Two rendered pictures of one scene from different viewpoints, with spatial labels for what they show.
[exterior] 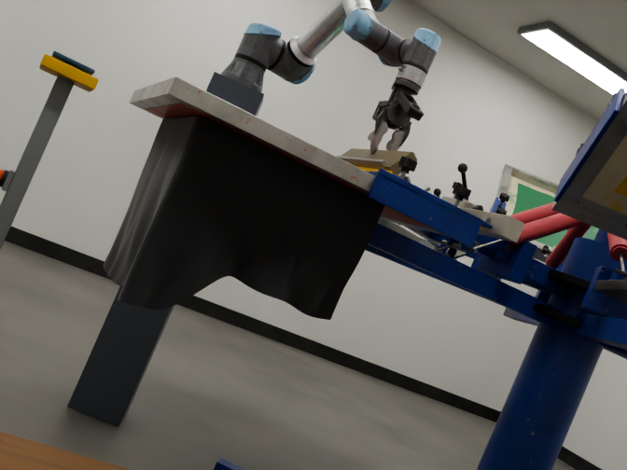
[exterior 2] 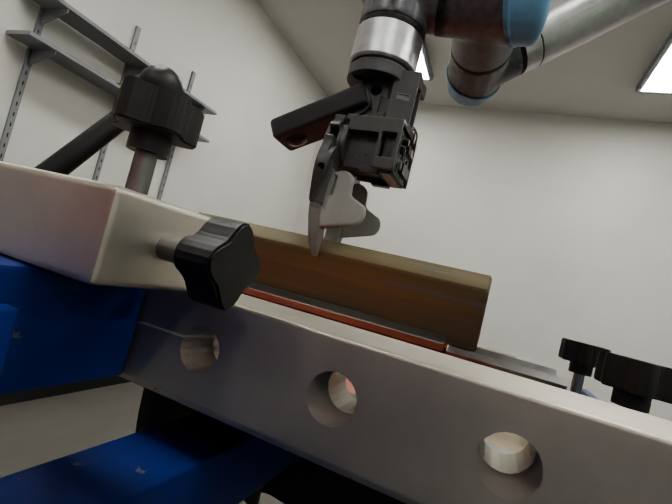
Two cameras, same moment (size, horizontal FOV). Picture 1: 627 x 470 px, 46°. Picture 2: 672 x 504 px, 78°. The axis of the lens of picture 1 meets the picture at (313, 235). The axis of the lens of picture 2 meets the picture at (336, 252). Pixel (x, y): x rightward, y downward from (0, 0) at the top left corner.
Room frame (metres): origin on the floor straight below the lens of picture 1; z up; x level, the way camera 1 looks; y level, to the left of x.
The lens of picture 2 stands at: (2.28, -0.40, 1.07)
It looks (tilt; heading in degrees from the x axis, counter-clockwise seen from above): 3 degrees up; 134
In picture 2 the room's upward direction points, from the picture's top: 14 degrees clockwise
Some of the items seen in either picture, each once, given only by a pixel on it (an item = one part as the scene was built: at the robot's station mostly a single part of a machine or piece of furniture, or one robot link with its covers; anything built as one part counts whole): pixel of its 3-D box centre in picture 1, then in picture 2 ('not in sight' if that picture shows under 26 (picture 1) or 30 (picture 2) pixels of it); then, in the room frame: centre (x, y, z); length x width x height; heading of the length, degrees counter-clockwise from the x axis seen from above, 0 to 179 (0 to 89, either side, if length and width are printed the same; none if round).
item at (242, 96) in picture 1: (169, 247); not in sight; (2.51, 0.43, 0.60); 0.18 x 0.18 x 1.20; 6
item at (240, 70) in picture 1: (245, 74); not in sight; (2.51, 0.43, 1.25); 0.15 x 0.15 x 0.10
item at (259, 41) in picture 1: (260, 44); not in sight; (2.52, 0.43, 1.37); 0.13 x 0.12 x 0.14; 122
